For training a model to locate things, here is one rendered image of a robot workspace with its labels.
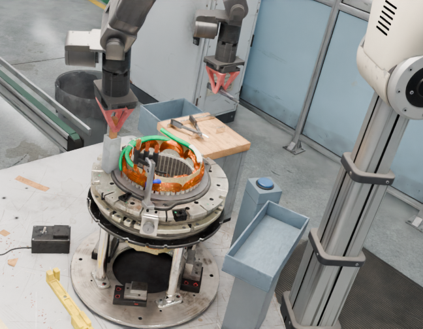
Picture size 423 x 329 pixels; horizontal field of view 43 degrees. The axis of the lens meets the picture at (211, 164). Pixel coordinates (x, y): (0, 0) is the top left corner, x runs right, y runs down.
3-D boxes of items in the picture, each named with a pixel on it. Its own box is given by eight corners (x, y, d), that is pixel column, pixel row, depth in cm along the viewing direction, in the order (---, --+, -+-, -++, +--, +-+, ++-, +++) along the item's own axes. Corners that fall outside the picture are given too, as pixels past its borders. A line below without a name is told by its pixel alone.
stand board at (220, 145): (156, 129, 154) (157, 122, 153) (206, 119, 166) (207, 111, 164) (198, 164, 142) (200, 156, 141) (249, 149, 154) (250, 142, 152)
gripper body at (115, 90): (108, 112, 107) (109, 80, 103) (93, 87, 114) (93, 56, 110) (138, 108, 110) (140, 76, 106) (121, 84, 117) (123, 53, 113)
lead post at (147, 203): (146, 211, 112) (153, 164, 105) (141, 204, 113) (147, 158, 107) (154, 210, 112) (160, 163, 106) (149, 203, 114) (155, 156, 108)
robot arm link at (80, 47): (125, 44, 96) (127, 8, 100) (59, 38, 95) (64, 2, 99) (123, 83, 107) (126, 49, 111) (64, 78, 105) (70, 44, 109)
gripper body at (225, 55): (202, 62, 145) (205, 36, 142) (229, 59, 152) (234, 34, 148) (217, 72, 141) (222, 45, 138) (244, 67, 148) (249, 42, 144)
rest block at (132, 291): (125, 286, 131) (125, 279, 129) (147, 288, 131) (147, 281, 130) (123, 298, 127) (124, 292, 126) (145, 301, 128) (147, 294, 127)
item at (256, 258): (243, 369, 120) (273, 277, 106) (201, 346, 124) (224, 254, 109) (280, 302, 140) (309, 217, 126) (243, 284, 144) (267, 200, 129)
